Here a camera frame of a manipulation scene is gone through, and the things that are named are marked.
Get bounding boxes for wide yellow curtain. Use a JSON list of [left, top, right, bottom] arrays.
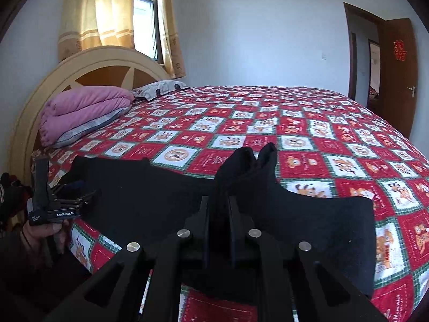
[[58, 0, 136, 61]]

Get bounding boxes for brown wooden door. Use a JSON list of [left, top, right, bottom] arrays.
[[379, 18, 419, 140]]

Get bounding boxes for cream wooden headboard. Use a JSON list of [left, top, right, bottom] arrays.
[[8, 45, 173, 178]]

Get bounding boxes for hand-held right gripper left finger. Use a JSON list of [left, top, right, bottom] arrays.
[[43, 196, 215, 322]]

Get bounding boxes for red printed bedspread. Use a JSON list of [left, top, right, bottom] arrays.
[[32, 85, 429, 322]]

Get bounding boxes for person's left forearm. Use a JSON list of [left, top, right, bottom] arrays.
[[0, 230, 89, 322]]

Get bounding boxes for dark patterned cloth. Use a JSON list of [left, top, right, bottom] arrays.
[[0, 173, 34, 230]]

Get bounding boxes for narrow yellow curtain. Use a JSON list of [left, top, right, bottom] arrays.
[[157, 0, 186, 79]]

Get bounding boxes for red paper door decoration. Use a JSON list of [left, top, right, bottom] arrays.
[[393, 39, 407, 61]]

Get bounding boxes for person's left hand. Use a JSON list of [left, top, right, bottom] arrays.
[[22, 219, 72, 256]]

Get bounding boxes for grey striped folded blanket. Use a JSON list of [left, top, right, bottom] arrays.
[[52, 107, 133, 149]]

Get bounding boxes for brown door frame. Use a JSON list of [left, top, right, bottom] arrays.
[[343, 2, 386, 108]]

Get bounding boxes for white patterned pillow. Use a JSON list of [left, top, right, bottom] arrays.
[[131, 80, 188, 102]]

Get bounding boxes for black pants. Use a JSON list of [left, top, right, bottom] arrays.
[[58, 142, 376, 299]]

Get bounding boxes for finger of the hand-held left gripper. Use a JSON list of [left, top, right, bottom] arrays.
[[54, 190, 101, 207], [57, 180, 85, 194]]

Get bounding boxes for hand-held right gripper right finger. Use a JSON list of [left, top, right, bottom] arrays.
[[228, 196, 389, 322]]

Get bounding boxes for folded pink quilt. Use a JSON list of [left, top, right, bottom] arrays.
[[38, 85, 135, 146]]

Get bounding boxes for window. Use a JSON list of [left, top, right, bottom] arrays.
[[133, 0, 165, 66]]

